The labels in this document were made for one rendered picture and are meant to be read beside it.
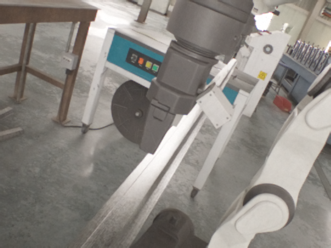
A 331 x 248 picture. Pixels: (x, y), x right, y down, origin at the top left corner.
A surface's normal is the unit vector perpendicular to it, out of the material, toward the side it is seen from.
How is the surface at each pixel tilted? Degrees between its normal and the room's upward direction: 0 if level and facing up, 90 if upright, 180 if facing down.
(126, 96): 90
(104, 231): 0
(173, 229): 0
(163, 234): 0
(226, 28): 90
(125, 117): 90
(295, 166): 90
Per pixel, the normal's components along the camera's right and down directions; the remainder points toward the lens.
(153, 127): -0.27, 0.30
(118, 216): 0.36, -0.85
